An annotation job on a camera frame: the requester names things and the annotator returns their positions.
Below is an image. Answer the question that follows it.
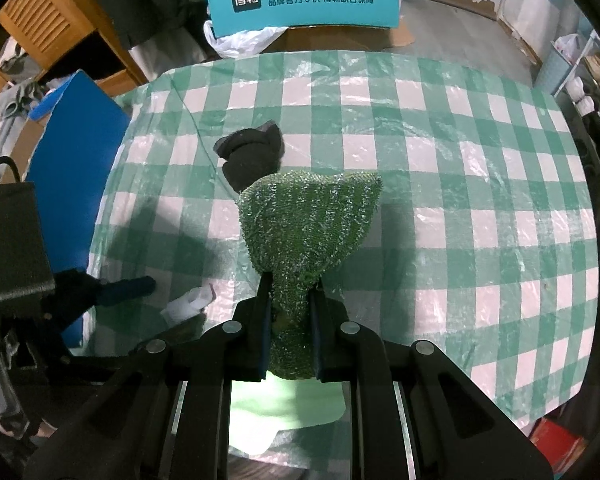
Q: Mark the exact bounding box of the green sparkly knit cloth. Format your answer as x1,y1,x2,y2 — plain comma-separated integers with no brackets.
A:
237,170,382,380

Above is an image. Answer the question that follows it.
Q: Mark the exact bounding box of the green checkered tablecloth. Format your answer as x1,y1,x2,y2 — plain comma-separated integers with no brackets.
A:
85,51,598,427

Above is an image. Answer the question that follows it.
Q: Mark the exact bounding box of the wooden louvered cabinet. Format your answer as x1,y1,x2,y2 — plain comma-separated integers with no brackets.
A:
0,0,147,96

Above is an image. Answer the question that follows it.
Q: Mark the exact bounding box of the small grey white sock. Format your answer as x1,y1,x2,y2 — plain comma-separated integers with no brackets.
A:
160,284,215,327

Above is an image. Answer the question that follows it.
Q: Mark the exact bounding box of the shoe rack with shoes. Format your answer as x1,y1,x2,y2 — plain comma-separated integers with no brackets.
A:
534,30,600,169

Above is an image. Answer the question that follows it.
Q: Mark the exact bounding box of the white plastic bag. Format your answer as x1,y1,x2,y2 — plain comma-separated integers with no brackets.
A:
202,20,287,58

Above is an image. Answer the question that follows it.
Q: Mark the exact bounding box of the light green cloth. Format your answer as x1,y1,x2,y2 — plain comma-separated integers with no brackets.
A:
228,372,346,455

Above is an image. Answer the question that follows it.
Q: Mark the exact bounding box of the grey tote bag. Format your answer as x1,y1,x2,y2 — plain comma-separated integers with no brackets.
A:
0,79,44,182

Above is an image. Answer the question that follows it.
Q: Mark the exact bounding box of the red box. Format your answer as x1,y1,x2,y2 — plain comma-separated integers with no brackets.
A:
529,417,588,479

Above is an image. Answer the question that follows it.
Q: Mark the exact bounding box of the blue-edged cardboard box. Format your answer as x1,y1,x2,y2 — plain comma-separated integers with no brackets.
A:
0,70,130,344

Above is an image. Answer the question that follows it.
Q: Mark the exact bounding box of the brown cardboard box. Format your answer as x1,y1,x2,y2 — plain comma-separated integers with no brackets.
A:
264,18,415,53

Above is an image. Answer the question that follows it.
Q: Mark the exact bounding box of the black rolled sock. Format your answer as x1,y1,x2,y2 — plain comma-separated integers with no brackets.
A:
213,120,285,193

